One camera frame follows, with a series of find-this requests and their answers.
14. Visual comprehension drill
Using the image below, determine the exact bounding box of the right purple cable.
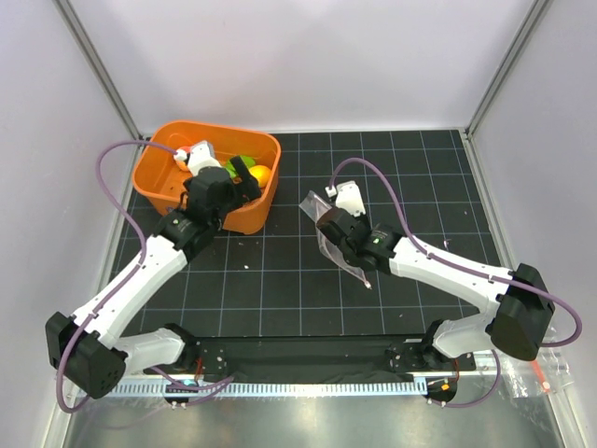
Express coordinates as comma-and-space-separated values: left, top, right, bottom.
328, 157, 584, 410

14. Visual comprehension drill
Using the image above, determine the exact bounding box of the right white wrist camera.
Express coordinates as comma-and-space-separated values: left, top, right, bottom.
325, 181, 366, 217

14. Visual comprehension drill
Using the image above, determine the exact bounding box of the pink dotted zip bag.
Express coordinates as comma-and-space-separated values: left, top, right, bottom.
298, 189, 374, 290

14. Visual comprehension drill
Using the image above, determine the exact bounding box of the peach toy fruit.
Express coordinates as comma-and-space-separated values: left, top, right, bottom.
174, 146, 191, 172

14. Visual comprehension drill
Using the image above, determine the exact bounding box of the white slotted cable duct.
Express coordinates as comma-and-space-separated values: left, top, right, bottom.
107, 376, 427, 399

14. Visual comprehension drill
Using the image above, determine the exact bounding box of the yellow orange toy fruit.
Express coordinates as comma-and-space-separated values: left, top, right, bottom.
249, 165, 271, 189

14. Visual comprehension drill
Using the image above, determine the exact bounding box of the black base bar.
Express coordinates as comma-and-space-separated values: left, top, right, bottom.
159, 335, 476, 385

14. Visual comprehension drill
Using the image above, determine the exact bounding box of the purple cable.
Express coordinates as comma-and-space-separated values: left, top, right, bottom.
328, 157, 584, 410
55, 140, 234, 428

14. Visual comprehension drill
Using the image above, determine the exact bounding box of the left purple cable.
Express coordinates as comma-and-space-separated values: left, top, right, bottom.
55, 140, 234, 428

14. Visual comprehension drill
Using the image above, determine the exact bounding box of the small green toy vegetable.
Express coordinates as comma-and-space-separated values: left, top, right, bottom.
223, 155, 257, 178

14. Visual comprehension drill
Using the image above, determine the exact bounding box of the orange plastic basket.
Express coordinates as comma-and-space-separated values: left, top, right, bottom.
132, 120, 282, 234

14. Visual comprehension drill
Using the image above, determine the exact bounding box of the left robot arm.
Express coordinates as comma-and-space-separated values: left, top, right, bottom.
46, 156, 261, 399

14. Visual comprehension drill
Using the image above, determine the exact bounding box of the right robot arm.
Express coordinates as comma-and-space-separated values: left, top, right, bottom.
316, 207, 555, 370

